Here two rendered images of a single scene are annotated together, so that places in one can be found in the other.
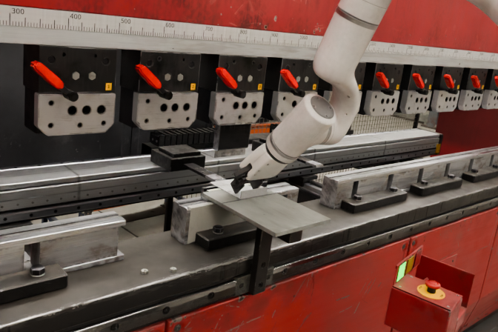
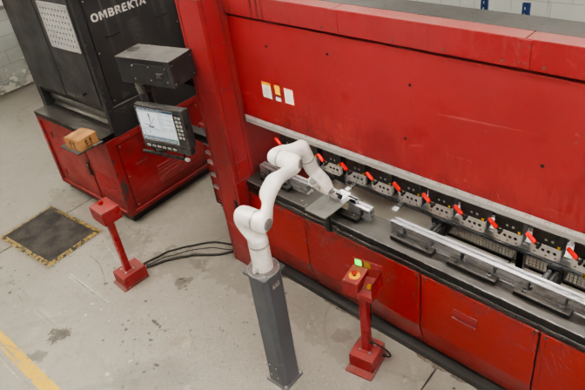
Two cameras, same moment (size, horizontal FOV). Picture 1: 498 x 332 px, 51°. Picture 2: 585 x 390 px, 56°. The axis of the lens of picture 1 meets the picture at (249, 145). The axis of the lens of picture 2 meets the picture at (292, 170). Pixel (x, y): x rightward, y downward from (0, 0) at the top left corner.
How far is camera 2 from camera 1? 3.65 m
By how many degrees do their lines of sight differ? 83
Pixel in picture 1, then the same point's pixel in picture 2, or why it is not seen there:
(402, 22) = (413, 164)
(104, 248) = (303, 189)
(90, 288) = (289, 195)
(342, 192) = (395, 228)
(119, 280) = (295, 198)
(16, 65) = not seen: hidden behind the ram
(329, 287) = (366, 257)
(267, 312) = (338, 242)
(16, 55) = not seen: hidden behind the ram
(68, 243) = (294, 182)
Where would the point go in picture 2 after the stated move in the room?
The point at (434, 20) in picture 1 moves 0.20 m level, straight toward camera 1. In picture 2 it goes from (441, 170) to (404, 169)
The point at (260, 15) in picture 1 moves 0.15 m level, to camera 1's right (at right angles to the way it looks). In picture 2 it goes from (333, 140) to (337, 152)
